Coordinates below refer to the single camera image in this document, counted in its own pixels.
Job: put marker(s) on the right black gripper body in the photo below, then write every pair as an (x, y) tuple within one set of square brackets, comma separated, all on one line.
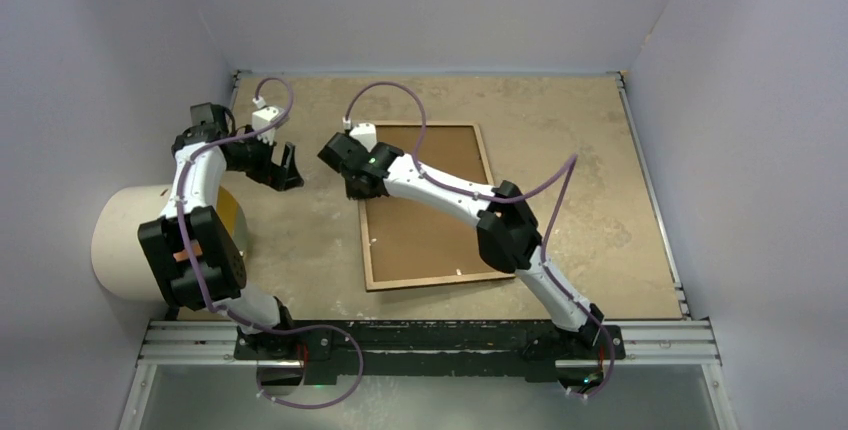
[(354, 193)]

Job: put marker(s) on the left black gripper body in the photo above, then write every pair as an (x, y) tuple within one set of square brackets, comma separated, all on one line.
[(253, 156)]

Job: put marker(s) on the brown cardboard backing board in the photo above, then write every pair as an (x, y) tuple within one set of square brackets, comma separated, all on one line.
[(424, 235)]

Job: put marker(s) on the black wooden picture frame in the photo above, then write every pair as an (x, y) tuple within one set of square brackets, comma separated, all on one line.
[(430, 278)]

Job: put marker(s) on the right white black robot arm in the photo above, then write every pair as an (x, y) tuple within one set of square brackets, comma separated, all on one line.
[(506, 228)]

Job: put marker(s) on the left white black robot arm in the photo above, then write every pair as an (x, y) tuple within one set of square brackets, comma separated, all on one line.
[(195, 261)]

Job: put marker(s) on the white cylinder orange lid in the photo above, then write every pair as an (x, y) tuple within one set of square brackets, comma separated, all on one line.
[(117, 257)]

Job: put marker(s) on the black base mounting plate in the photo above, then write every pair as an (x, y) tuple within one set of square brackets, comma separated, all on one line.
[(534, 350)]

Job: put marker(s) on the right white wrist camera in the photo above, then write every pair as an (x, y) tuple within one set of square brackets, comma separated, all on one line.
[(365, 134)]

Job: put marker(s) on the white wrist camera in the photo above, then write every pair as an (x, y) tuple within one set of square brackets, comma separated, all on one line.
[(365, 134), (264, 122)]

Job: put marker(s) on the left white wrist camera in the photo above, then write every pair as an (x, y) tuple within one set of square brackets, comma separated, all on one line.
[(264, 122)]

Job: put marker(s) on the aluminium rail frame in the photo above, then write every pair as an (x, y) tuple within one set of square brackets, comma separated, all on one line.
[(306, 247)]

